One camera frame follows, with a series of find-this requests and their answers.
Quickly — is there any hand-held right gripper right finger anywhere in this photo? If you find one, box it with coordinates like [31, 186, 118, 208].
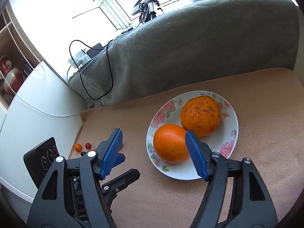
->
[185, 129, 279, 228]

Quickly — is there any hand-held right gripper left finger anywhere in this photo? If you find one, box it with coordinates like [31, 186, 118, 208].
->
[27, 128, 124, 228]

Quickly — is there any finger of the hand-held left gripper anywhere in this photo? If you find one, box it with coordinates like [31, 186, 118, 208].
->
[101, 169, 140, 209]
[113, 152, 126, 169]

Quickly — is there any floral white plate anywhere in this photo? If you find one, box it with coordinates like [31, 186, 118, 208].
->
[146, 90, 239, 180]

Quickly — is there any smooth bright orange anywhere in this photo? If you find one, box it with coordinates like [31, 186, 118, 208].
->
[153, 124, 190, 164]

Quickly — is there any large speckled orange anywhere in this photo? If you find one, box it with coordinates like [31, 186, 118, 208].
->
[180, 96, 222, 137]

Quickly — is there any red ceramic vase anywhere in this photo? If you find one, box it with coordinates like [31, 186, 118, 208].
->
[0, 55, 24, 98]

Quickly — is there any white power strip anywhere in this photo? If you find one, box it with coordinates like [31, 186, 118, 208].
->
[68, 49, 89, 67]

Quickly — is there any grey fleece blanket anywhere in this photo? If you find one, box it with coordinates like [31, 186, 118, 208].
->
[68, 0, 300, 108]

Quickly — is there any black power adapter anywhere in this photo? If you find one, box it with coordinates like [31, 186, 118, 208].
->
[87, 43, 105, 59]

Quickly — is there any wooden shelf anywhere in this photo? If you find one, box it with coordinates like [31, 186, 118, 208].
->
[0, 5, 41, 110]

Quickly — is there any thin white cable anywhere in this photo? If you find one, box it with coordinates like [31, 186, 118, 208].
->
[0, 62, 82, 118]

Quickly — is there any black power cable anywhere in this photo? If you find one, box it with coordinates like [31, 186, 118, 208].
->
[69, 39, 114, 101]

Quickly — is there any black cable bundle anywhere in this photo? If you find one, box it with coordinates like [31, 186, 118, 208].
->
[138, 2, 150, 24]

